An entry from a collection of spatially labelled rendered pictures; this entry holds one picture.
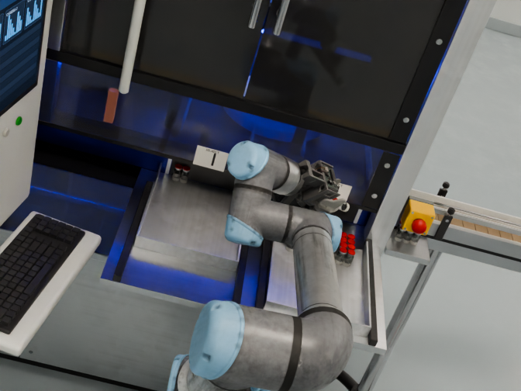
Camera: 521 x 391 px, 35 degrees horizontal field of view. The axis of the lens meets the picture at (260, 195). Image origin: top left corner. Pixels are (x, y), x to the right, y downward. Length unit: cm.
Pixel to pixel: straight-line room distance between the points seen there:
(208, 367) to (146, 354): 147
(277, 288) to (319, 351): 83
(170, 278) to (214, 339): 80
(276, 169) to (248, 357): 49
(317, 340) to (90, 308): 144
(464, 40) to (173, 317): 119
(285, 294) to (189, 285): 24
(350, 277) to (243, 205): 68
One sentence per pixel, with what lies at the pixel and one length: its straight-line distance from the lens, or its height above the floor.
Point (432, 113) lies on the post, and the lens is 208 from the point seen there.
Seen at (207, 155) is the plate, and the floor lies 103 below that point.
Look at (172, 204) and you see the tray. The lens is 220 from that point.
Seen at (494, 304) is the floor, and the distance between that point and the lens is 387.
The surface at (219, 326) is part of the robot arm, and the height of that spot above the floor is 137.
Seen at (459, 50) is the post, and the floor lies 149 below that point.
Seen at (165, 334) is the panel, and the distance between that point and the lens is 259.
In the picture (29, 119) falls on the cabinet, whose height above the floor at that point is 108.
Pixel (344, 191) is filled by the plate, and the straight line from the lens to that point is 219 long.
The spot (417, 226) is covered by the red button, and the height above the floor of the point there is 100.
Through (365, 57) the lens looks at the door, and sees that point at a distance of 201.
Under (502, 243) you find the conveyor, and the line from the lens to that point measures 247.
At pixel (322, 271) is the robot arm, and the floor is 133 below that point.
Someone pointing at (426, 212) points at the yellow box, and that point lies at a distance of 224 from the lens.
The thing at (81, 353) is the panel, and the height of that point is 18.
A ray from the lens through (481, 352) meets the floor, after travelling 358.
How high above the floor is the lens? 218
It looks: 34 degrees down
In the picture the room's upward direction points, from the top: 18 degrees clockwise
